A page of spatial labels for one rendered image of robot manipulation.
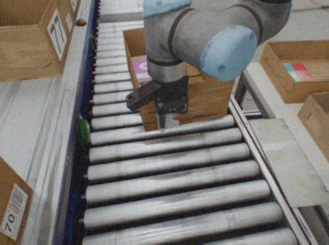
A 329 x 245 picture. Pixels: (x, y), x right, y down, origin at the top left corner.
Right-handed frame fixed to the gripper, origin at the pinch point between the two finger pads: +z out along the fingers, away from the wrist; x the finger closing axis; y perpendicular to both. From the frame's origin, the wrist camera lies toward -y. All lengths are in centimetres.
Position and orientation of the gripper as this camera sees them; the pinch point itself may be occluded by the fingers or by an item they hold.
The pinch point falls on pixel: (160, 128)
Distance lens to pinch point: 67.2
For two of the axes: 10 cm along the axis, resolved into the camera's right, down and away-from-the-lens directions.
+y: 9.8, -1.3, 1.2
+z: 0.0, 6.8, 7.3
